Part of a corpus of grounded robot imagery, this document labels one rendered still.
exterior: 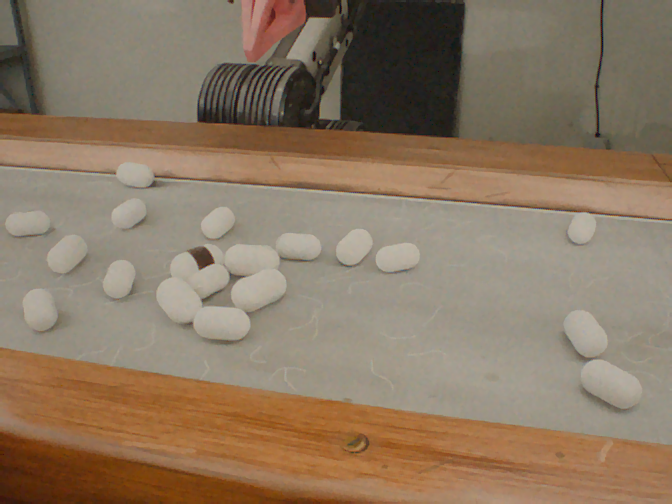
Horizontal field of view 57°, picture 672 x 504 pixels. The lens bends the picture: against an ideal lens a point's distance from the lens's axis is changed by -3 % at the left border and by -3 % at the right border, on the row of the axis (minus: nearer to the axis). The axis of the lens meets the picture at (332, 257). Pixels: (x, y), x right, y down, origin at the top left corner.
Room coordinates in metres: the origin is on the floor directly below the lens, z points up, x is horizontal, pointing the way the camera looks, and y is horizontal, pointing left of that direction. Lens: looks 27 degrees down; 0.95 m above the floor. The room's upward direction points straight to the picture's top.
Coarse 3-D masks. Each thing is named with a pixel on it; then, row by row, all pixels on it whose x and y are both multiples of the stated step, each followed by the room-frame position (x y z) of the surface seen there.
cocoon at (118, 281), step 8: (112, 264) 0.36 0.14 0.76; (120, 264) 0.36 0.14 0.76; (128, 264) 0.36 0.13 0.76; (112, 272) 0.35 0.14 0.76; (120, 272) 0.35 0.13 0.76; (128, 272) 0.36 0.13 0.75; (104, 280) 0.35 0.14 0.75; (112, 280) 0.34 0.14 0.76; (120, 280) 0.34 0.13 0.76; (128, 280) 0.35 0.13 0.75; (104, 288) 0.34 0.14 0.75; (112, 288) 0.34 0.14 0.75; (120, 288) 0.34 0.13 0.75; (128, 288) 0.35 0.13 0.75; (112, 296) 0.34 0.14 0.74; (120, 296) 0.34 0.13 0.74
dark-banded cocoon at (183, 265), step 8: (208, 248) 0.38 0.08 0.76; (216, 248) 0.38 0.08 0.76; (176, 256) 0.37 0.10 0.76; (184, 256) 0.36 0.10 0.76; (216, 256) 0.37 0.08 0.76; (176, 264) 0.36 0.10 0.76; (184, 264) 0.36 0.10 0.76; (192, 264) 0.36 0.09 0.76; (176, 272) 0.36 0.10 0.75; (184, 272) 0.36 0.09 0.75; (192, 272) 0.36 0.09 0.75; (184, 280) 0.36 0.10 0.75
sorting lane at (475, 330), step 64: (0, 192) 0.54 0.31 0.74; (64, 192) 0.54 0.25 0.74; (128, 192) 0.53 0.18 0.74; (192, 192) 0.53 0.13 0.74; (256, 192) 0.53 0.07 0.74; (320, 192) 0.53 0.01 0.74; (0, 256) 0.41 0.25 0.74; (128, 256) 0.41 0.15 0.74; (320, 256) 0.41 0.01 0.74; (448, 256) 0.41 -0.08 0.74; (512, 256) 0.41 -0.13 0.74; (576, 256) 0.41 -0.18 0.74; (640, 256) 0.41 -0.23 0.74; (0, 320) 0.32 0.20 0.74; (64, 320) 0.32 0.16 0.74; (128, 320) 0.32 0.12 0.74; (256, 320) 0.32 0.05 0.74; (320, 320) 0.32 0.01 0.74; (384, 320) 0.32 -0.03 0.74; (448, 320) 0.32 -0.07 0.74; (512, 320) 0.32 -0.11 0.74; (640, 320) 0.32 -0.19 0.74; (256, 384) 0.26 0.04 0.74; (320, 384) 0.26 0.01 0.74; (384, 384) 0.26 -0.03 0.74; (448, 384) 0.26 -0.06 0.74; (512, 384) 0.26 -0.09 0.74; (576, 384) 0.26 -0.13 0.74
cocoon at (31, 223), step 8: (16, 216) 0.44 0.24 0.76; (24, 216) 0.44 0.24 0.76; (32, 216) 0.44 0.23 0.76; (40, 216) 0.44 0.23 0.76; (8, 224) 0.44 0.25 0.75; (16, 224) 0.43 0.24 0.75; (24, 224) 0.44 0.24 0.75; (32, 224) 0.44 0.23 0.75; (40, 224) 0.44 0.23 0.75; (48, 224) 0.44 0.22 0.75; (16, 232) 0.43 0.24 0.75; (24, 232) 0.44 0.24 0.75; (32, 232) 0.44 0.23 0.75; (40, 232) 0.44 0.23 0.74
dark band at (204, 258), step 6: (198, 246) 0.38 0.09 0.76; (204, 246) 0.38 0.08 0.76; (192, 252) 0.37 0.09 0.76; (198, 252) 0.37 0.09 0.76; (204, 252) 0.37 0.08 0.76; (210, 252) 0.37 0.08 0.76; (198, 258) 0.37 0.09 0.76; (204, 258) 0.37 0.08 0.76; (210, 258) 0.37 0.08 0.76; (198, 264) 0.36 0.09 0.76; (204, 264) 0.37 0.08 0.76; (210, 264) 0.37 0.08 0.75
